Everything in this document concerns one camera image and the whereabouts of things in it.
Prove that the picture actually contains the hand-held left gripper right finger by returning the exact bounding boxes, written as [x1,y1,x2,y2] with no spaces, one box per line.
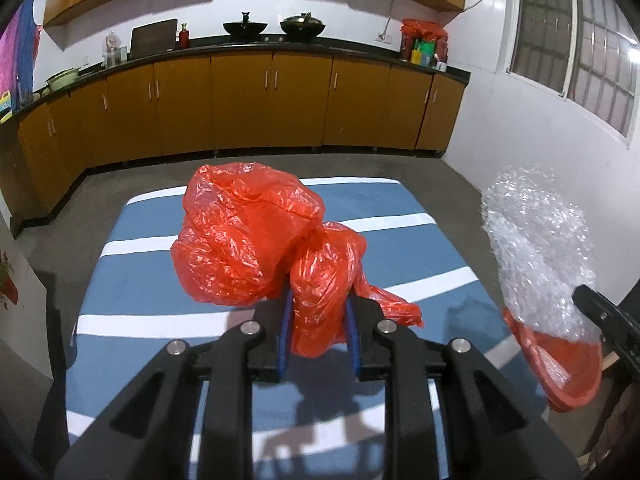
[346,295,581,480]

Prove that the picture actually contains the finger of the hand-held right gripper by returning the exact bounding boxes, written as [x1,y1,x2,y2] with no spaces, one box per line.
[572,284,630,362]

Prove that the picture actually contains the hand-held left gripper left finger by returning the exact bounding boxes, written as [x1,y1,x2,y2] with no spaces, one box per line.
[52,290,296,480]

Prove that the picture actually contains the long red plastic bag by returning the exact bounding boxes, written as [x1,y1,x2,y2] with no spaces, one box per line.
[502,307,604,412]

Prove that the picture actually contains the clear bubble wrap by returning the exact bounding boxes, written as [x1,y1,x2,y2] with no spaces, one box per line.
[481,163,599,346]

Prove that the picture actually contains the large red plastic bag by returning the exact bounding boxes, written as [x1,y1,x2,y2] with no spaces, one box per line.
[170,162,425,360]

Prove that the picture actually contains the blue white striped tablecloth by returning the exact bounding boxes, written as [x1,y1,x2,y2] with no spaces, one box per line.
[65,177,551,480]

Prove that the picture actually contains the wooden lower kitchen cabinets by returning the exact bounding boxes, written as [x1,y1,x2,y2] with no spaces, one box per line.
[0,54,467,213]

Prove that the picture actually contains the barred window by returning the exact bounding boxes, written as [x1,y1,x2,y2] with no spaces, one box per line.
[504,0,640,149]

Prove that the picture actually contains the flower picture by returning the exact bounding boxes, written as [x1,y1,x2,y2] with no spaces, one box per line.
[0,249,19,307]

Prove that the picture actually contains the black kitchen countertop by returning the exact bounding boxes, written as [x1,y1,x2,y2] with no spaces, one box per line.
[0,39,472,126]

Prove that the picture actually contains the red bag of groceries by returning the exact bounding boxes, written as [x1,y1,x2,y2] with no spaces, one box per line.
[399,18,449,66]

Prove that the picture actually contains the black wok with lid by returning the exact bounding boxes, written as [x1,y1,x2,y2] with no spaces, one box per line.
[278,12,327,41]
[222,11,269,39]

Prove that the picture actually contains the brown board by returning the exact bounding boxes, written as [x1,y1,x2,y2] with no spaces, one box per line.
[129,18,179,56]

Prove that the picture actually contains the clear bag with jar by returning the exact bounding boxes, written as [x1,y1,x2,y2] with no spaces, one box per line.
[101,32,129,69]

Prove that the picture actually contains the green basin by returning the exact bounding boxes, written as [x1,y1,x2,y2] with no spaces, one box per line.
[45,67,81,92]

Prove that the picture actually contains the pink curtain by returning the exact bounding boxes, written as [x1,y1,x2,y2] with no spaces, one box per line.
[0,0,44,107]

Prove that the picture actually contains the white wall cable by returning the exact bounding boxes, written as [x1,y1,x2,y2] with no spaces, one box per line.
[382,0,522,42]

